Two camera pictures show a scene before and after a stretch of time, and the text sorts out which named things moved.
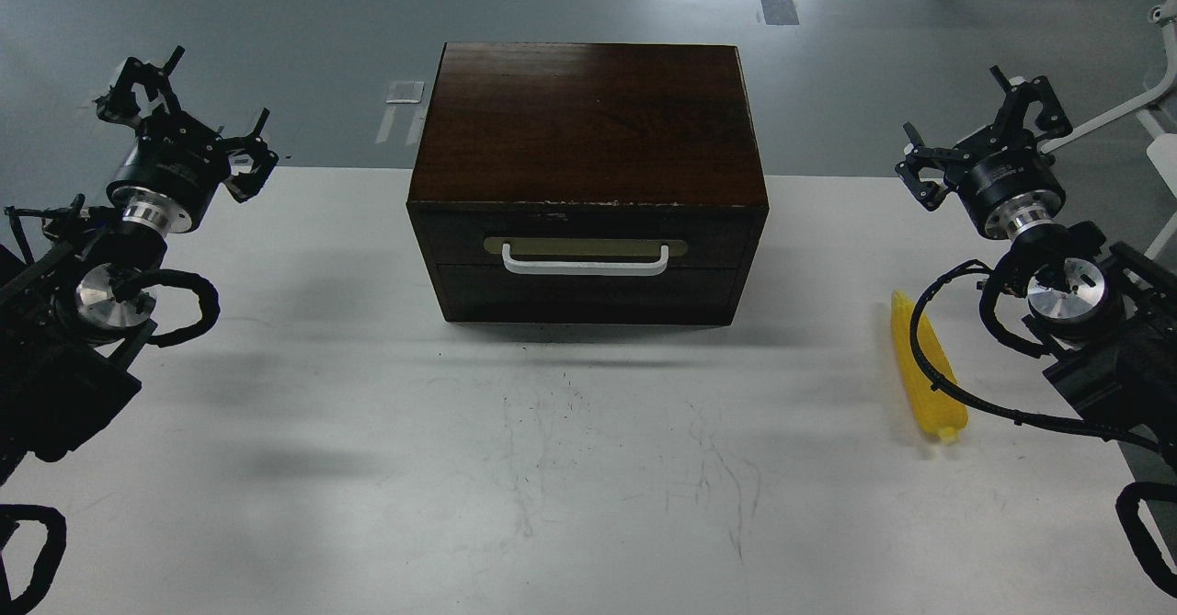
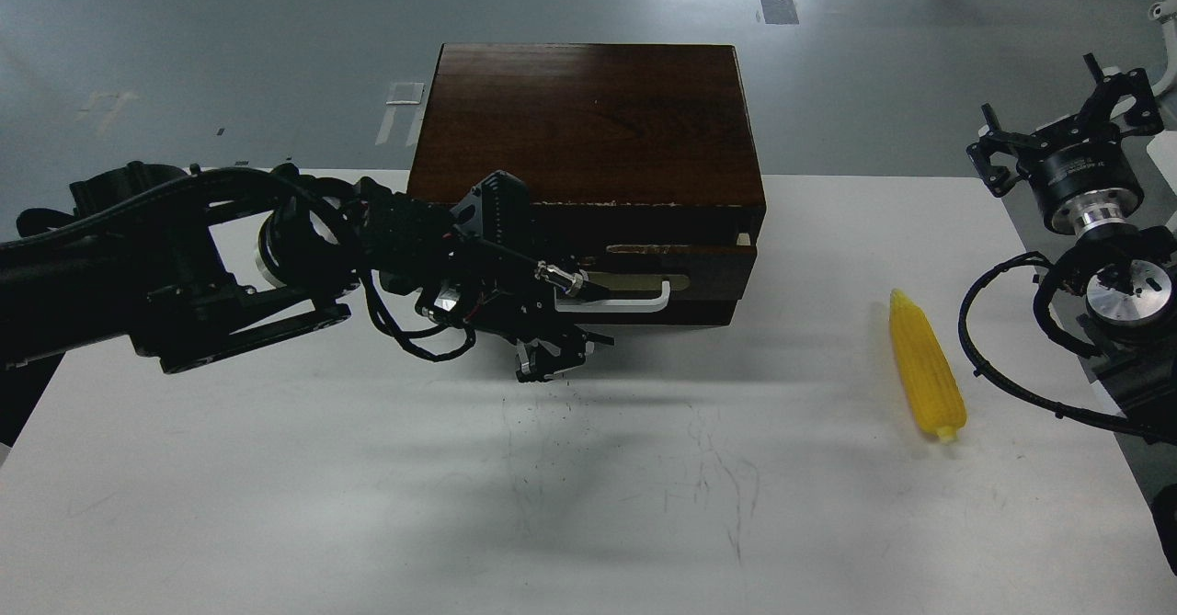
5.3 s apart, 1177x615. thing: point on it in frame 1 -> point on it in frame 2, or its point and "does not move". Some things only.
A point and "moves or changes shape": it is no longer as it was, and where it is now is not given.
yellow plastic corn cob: x=947 y=415 does not move
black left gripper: x=177 y=156 -> x=494 y=284
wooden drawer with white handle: x=590 y=253 moves or changes shape
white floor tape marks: x=409 y=92 does not move
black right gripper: x=1000 y=163 -> x=1079 y=169
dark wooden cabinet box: x=589 y=184 does not move
